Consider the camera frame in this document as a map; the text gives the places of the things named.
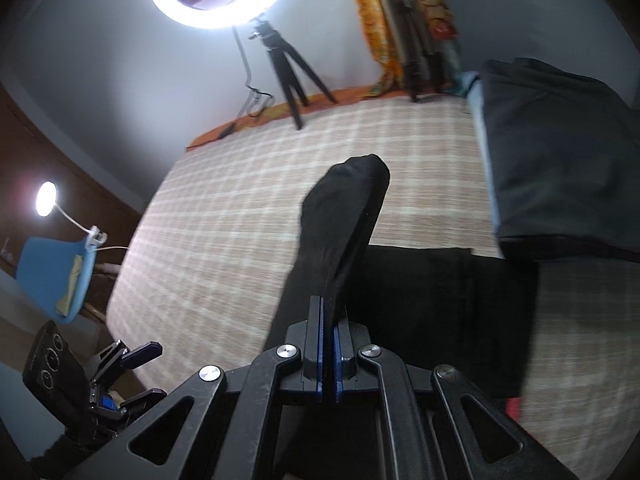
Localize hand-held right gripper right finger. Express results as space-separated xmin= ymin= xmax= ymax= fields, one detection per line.
xmin=327 ymin=305 xmax=581 ymax=480

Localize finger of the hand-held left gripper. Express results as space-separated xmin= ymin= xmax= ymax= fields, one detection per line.
xmin=120 ymin=341 xmax=163 ymax=368
xmin=120 ymin=387 xmax=168 ymax=413

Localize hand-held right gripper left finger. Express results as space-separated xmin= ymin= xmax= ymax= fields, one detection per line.
xmin=65 ymin=295 xmax=328 ymax=480

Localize black pants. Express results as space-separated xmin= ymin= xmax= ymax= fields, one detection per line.
xmin=267 ymin=154 xmax=543 ymax=480

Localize stack of folded dark pants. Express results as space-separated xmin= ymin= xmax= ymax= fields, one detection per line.
xmin=477 ymin=57 xmax=640 ymax=266

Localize yellow cloth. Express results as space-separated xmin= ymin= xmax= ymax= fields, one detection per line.
xmin=56 ymin=255 xmax=83 ymax=317

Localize blue chair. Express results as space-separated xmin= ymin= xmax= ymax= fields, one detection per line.
xmin=15 ymin=237 xmax=108 ymax=326

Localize white clip lamp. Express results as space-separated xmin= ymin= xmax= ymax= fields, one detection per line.
xmin=36 ymin=181 xmax=108 ymax=251

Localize small black tripod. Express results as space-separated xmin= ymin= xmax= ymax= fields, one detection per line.
xmin=248 ymin=19 xmax=337 ymax=131

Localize light blue cloth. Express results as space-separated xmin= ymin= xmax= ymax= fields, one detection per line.
xmin=460 ymin=71 xmax=503 ymax=241

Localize tall folded tripod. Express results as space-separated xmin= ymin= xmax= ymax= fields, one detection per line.
xmin=370 ymin=0 xmax=443 ymax=103

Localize orange patterned scarf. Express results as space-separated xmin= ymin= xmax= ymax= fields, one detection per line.
xmin=347 ymin=0 xmax=463 ymax=101

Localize black ring light cable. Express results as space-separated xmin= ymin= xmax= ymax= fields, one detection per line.
xmin=215 ymin=25 xmax=273 ymax=138

